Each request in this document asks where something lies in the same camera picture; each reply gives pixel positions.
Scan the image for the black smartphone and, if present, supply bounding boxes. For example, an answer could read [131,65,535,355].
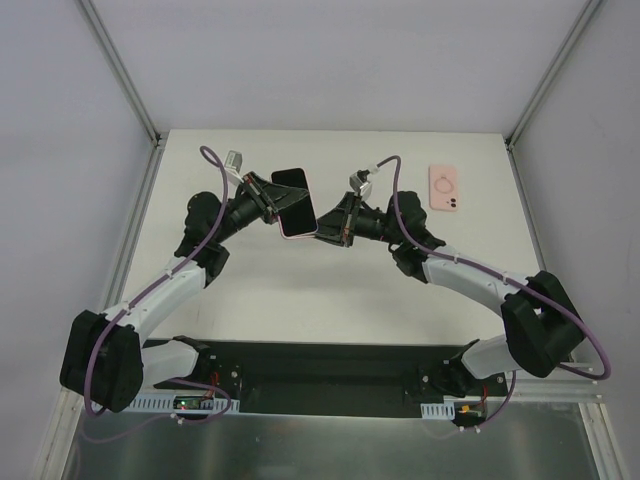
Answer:
[271,168,318,239]

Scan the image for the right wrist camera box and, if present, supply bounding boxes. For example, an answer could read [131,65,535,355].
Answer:
[349,169,372,201]

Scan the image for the aluminium table edge rail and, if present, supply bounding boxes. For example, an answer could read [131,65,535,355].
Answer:
[512,369,604,403]

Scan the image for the white cable duct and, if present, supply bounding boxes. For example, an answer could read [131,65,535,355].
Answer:
[420,402,456,421]
[125,393,240,415]

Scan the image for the right white cable duct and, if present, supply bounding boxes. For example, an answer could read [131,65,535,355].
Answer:
[420,402,456,421]

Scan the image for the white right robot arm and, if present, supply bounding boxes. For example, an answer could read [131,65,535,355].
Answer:
[315,191,585,398]

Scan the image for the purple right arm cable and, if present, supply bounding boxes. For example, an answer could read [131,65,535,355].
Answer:
[369,156,613,436]

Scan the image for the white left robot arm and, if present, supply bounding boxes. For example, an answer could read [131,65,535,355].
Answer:
[60,172,309,416]

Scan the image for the left white cable duct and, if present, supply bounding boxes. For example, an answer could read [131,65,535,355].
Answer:
[125,393,240,415]

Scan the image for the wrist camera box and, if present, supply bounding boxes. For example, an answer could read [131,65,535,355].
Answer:
[224,150,243,186]
[349,169,372,201]

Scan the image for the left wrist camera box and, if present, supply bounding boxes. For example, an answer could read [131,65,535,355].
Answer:
[224,150,243,186]

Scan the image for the pink silicone phone case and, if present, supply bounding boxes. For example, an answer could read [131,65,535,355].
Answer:
[278,221,317,240]

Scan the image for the right aluminium frame post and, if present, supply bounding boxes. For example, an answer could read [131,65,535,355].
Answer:
[505,0,607,152]

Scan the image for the aluminium frame post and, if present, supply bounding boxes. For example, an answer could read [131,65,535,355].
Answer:
[74,0,162,147]
[505,0,607,152]

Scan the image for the left aluminium frame post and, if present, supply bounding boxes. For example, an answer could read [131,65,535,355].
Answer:
[74,0,162,147]

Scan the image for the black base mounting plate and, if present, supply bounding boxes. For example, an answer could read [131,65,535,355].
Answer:
[152,337,521,420]

